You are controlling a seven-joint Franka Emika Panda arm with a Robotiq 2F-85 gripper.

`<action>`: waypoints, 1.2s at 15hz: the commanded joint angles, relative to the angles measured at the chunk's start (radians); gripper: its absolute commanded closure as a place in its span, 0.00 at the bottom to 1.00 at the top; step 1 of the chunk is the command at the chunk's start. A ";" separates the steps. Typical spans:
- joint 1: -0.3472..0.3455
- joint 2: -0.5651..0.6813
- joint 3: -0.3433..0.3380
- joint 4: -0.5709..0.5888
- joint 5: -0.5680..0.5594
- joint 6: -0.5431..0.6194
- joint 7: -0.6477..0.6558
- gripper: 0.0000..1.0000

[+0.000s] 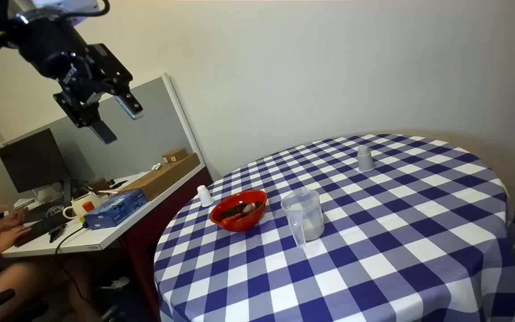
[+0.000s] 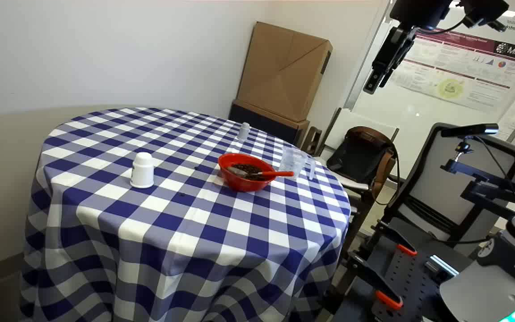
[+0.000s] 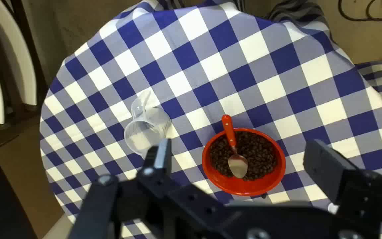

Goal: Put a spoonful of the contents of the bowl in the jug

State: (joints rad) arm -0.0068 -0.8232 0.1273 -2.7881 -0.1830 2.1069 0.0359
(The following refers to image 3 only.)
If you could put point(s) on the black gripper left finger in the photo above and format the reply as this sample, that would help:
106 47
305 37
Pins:
158 163

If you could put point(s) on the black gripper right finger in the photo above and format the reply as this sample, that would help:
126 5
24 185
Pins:
340 180

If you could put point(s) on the orange handled metal spoon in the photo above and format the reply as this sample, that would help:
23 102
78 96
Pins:
237 164

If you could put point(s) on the clear plastic measuring jug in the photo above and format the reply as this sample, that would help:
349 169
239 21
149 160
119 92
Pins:
149 126

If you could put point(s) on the red bowl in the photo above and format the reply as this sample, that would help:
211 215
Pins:
239 187

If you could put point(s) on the dark coffee beans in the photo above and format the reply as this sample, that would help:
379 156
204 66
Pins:
257 152

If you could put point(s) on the blue white checkered tablecloth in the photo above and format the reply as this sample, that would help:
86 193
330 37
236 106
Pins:
281 76

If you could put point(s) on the dark wooden chair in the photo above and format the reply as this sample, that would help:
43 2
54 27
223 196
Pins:
21 87

